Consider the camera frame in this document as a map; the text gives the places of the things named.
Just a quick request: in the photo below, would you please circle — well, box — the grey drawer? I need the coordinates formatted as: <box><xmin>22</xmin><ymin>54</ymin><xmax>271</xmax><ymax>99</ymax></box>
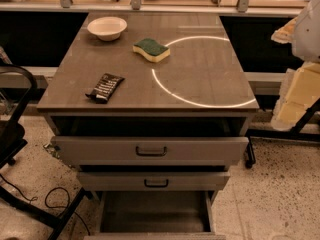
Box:
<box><xmin>77</xmin><ymin>172</ymin><xmax>230</xmax><ymax>191</ymax></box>
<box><xmin>52</xmin><ymin>136</ymin><xmax>248</xmax><ymax>166</ymax></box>
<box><xmin>84</xmin><ymin>191</ymin><xmax>226</xmax><ymax>240</ymax></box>

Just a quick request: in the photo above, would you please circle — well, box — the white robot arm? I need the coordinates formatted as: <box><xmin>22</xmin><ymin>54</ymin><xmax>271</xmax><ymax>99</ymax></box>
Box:
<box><xmin>271</xmin><ymin>0</ymin><xmax>320</xmax><ymax>131</ymax></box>

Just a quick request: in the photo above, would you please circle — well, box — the grey drawer cabinet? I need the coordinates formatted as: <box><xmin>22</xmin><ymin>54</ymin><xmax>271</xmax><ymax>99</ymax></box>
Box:
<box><xmin>36</xmin><ymin>11</ymin><xmax>260</xmax><ymax>240</ymax></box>

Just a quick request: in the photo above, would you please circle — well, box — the black snack bar wrapper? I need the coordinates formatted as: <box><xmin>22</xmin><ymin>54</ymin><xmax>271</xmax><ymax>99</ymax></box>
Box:
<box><xmin>86</xmin><ymin>73</ymin><xmax>124</xmax><ymax>104</ymax></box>

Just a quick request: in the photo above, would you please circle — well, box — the green yellow sponge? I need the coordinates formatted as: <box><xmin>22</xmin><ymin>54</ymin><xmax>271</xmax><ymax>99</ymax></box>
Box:
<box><xmin>133</xmin><ymin>38</ymin><xmax>170</xmax><ymax>63</ymax></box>

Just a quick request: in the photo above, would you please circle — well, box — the white bowl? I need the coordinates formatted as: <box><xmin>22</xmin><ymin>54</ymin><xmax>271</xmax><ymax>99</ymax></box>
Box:
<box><xmin>87</xmin><ymin>17</ymin><xmax>127</xmax><ymax>41</ymax></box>

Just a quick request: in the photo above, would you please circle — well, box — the black office chair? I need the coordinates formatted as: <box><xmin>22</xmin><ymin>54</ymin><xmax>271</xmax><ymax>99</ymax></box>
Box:
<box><xmin>0</xmin><ymin>64</ymin><xmax>86</xmax><ymax>240</ymax></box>

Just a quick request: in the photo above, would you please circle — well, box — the black top drawer handle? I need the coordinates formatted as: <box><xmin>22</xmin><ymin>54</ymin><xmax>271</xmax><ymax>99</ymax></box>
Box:
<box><xmin>135</xmin><ymin>146</ymin><xmax>167</xmax><ymax>157</ymax></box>

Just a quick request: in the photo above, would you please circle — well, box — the black drawer handle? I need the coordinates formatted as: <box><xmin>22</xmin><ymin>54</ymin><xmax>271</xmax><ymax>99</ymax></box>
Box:
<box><xmin>135</xmin><ymin>146</ymin><xmax>167</xmax><ymax>157</ymax></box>
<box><xmin>144</xmin><ymin>179</ymin><xmax>169</xmax><ymax>188</ymax></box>

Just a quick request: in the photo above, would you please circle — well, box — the black middle drawer handle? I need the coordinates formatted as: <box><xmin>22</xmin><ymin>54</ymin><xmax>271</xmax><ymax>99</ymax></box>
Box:
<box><xmin>144</xmin><ymin>179</ymin><xmax>169</xmax><ymax>188</ymax></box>

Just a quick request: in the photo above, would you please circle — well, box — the black floor cable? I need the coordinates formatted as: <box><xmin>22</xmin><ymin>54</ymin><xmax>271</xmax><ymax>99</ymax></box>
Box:
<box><xmin>0</xmin><ymin>173</ymin><xmax>92</xmax><ymax>236</ymax></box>

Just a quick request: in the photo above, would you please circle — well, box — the black stand frame right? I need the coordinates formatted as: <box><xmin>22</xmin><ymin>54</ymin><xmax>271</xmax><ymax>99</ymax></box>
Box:
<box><xmin>245</xmin><ymin>99</ymin><xmax>320</xmax><ymax>169</ymax></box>

